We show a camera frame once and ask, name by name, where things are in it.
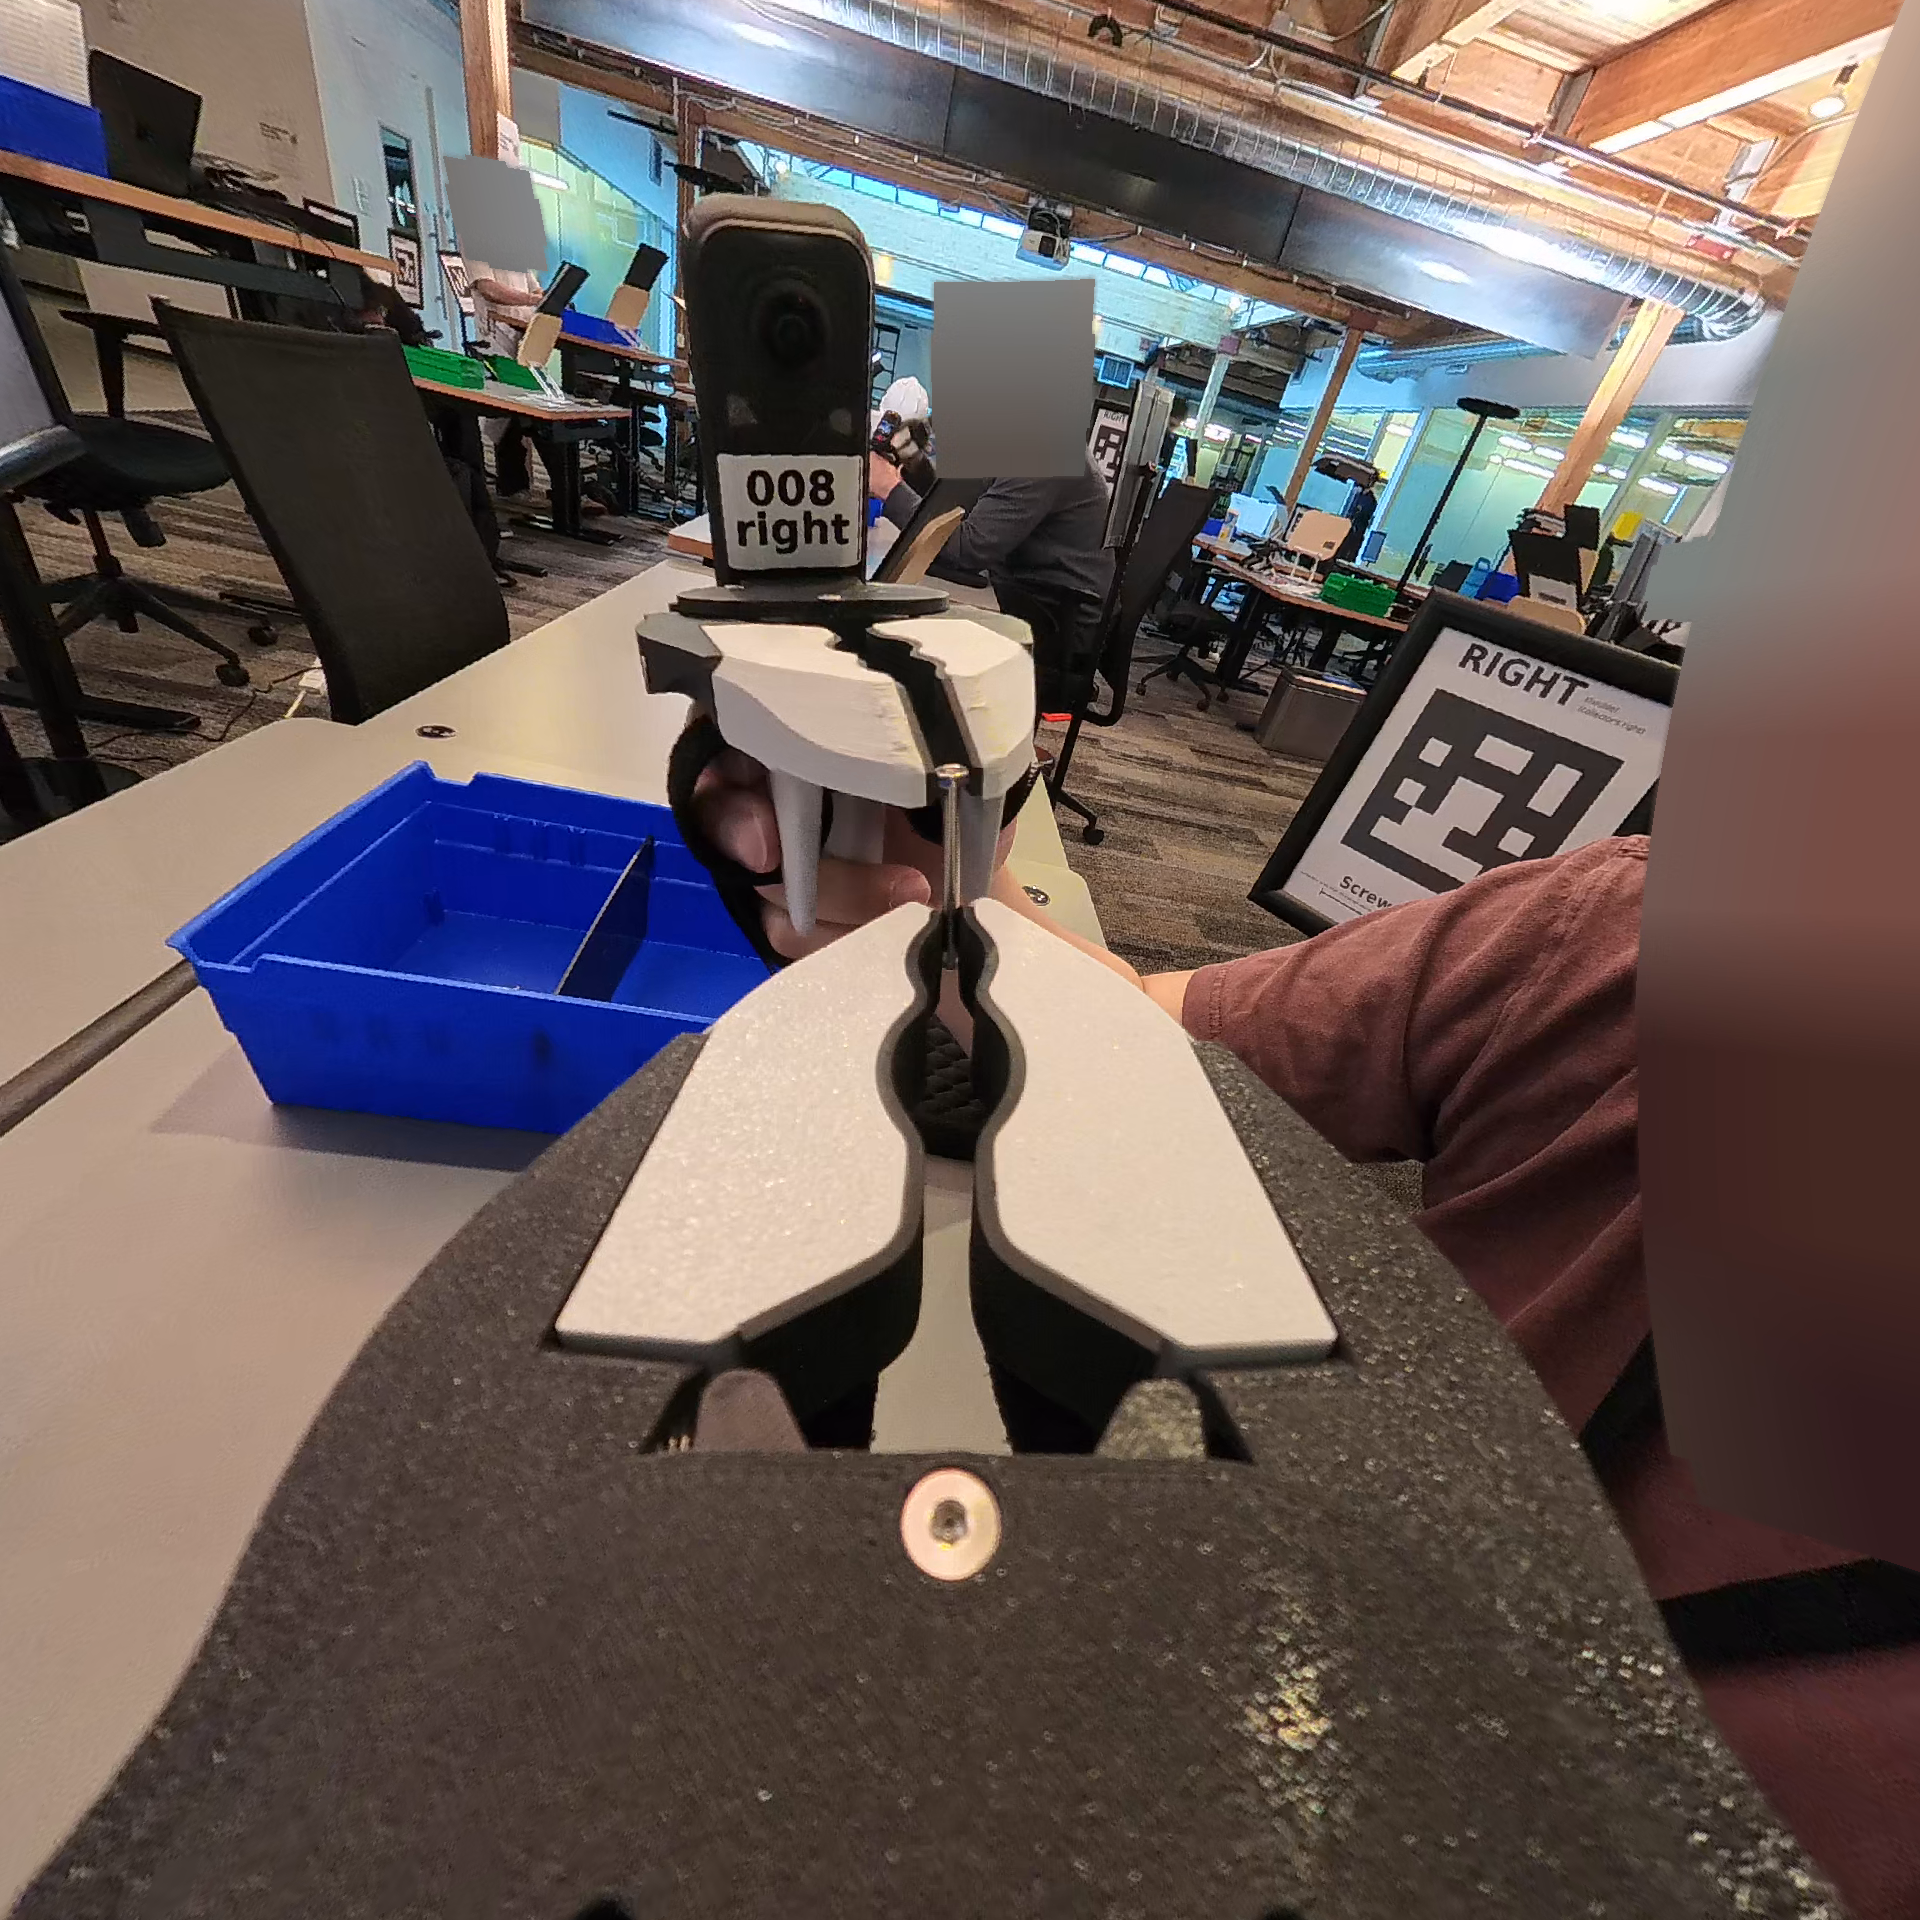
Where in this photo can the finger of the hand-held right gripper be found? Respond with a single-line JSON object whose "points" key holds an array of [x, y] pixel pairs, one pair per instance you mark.
{"points": [[990, 691], [810, 713]]}

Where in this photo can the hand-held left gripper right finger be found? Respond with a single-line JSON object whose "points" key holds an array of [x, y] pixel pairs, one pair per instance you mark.
{"points": [[1155, 1184]]}

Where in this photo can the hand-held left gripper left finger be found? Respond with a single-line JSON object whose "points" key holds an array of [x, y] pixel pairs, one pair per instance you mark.
{"points": [[720, 1184]]}

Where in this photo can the thin metal bolt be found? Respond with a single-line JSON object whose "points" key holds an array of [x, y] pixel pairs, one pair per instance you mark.
{"points": [[951, 854]]}

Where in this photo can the blue plastic bin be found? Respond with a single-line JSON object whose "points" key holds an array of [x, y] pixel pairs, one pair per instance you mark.
{"points": [[375, 1035]]}

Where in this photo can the person's right forearm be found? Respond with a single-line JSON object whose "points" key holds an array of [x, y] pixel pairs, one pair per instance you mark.
{"points": [[1441, 1020]]}

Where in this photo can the person's right hand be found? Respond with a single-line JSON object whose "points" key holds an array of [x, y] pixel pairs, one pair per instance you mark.
{"points": [[735, 819]]}

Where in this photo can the black tilted tablet stand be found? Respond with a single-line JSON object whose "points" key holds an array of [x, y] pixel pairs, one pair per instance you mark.
{"points": [[553, 309], [639, 285]]}

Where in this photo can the wooden standing desk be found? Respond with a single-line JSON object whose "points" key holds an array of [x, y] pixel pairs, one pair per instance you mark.
{"points": [[525, 402]]}

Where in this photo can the black bin divider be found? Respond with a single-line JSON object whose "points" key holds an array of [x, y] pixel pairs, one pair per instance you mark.
{"points": [[608, 922]]}

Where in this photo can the grey box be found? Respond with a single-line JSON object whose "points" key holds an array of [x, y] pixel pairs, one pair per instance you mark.
{"points": [[1313, 713]]}

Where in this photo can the wooden office desk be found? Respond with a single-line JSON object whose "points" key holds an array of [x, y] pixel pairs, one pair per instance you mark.
{"points": [[1304, 592]]}

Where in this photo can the green plastic bin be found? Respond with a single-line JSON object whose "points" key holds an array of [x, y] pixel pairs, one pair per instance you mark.
{"points": [[1372, 592], [443, 367]]}

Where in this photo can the black mesh office chair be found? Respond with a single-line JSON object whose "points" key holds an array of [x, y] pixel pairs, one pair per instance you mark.
{"points": [[361, 510]]}

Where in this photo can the black framed tag poster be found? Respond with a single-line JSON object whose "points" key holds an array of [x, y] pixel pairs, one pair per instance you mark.
{"points": [[1500, 780]]}

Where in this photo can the black floor lamp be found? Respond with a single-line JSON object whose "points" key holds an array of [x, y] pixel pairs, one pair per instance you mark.
{"points": [[1484, 408]]}

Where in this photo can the black swivel office chair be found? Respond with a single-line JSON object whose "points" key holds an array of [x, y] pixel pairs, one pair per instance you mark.
{"points": [[142, 459]]}

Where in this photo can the black laptop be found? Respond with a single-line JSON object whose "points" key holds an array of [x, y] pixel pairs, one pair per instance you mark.
{"points": [[142, 128]]}

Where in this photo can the grey board on stand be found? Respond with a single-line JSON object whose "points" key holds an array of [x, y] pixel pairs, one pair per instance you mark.
{"points": [[30, 391]]}

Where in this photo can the blue storage crate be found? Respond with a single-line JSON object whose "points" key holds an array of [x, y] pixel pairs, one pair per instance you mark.
{"points": [[45, 128]]}

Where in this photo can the person's maroon shirt torso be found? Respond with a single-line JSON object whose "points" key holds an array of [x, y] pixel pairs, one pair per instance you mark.
{"points": [[1801, 1771]]}

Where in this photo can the ceiling camera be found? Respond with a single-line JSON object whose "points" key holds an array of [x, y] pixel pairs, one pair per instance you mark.
{"points": [[1047, 236]]}

